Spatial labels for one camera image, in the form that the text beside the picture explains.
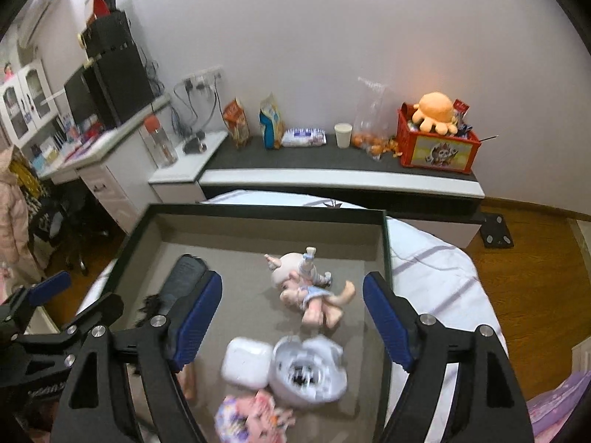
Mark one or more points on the white glass door cabinet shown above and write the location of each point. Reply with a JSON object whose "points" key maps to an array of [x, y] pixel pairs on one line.
{"points": [[25, 101]]}

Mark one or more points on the white plastic container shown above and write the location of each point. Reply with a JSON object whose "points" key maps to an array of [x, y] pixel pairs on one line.
{"points": [[307, 371]]}

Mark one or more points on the clear bottle with orange cap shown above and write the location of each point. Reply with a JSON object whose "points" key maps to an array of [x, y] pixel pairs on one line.
{"points": [[160, 145]]}

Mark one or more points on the clear plastic bag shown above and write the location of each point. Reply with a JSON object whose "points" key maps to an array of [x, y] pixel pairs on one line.
{"points": [[371, 115]]}

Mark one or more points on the orange snack bag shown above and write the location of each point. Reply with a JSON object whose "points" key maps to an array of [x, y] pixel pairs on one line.
{"points": [[236, 124]]}

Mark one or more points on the white tissue pack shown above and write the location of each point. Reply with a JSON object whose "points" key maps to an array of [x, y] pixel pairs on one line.
{"points": [[303, 137]]}

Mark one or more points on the hanging clothes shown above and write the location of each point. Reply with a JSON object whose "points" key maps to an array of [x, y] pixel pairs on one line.
{"points": [[16, 212]]}

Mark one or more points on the pink box with black rim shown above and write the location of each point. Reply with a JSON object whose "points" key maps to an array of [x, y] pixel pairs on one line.
{"points": [[258, 235]]}

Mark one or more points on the pig doll figurine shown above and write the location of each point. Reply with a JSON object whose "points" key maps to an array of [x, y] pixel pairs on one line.
{"points": [[304, 290]]}

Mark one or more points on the white wall outlet strip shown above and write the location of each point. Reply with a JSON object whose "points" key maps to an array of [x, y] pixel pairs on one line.
{"points": [[203, 77]]}

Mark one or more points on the black hair clip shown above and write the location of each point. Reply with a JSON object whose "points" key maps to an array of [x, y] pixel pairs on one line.
{"points": [[151, 308]]}

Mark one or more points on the pink printed bedding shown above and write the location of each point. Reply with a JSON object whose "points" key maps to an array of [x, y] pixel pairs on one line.
{"points": [[558, 406]]}

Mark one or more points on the black computer tower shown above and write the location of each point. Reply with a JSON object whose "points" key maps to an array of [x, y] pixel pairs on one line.
{"points": [[122, 90]]}

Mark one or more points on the blue snack bag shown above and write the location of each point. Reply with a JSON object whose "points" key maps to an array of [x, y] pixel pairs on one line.
{"points": [[271, 122]]}

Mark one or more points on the white side table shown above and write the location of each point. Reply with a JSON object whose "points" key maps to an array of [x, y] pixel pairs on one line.
{"points": [[180, 175]]}

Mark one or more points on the small black device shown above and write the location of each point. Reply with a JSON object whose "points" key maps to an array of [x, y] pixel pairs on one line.
{"points": [[195, 144]]}

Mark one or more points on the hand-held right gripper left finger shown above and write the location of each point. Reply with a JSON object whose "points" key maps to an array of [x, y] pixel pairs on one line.
{"points": [[197, 320]]}

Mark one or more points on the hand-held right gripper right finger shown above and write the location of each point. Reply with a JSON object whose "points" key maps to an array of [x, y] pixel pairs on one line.
{"points": [[388, 325]]}

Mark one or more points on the white air conditioner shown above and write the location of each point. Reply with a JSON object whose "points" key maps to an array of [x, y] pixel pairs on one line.
{"points": [[39, 11]]}

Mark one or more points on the black remote control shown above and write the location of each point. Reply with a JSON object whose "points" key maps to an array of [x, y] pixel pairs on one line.
{"points": [[184, 277]]}

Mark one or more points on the paper cup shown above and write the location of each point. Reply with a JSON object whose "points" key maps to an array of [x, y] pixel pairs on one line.
{"points": [[343, 136]]}

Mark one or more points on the pink building block figure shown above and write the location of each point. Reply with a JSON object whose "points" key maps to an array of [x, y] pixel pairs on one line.
{"points": [[254, 417]]}

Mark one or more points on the white earbuds case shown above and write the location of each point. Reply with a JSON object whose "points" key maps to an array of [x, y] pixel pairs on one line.
{"points": [[247, 362]]}

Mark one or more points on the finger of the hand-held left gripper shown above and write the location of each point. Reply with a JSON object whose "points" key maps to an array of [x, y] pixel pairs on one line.
{"points": [[48, 288], [99, 309]]}

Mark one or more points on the black floor scale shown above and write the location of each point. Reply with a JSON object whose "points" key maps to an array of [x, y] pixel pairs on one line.
{"points": [[496, 231]]}

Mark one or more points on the white desk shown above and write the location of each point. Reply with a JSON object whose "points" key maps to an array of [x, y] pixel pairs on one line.
{"points": [[111, 180]]}

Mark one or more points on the red crate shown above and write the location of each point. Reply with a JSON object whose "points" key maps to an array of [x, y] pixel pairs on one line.
{"points": [[438, 152]]}

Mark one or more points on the low cabinet with black top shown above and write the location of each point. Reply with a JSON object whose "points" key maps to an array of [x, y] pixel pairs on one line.
{"points": [[323, 180]]}

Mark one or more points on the orange octopus plush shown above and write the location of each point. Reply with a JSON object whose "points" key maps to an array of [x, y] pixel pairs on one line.
{"points": [[434, 110]]}

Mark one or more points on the black box with red item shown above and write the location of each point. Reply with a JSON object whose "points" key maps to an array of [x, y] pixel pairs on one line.
{"points": [[108, 27]]}

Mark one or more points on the black computer monitor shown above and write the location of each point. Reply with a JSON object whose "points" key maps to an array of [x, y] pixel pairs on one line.
{"points": [[81, 99]]}

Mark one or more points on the black office chair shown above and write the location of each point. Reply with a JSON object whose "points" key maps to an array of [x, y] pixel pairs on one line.
{"points": [[74, 226]]}

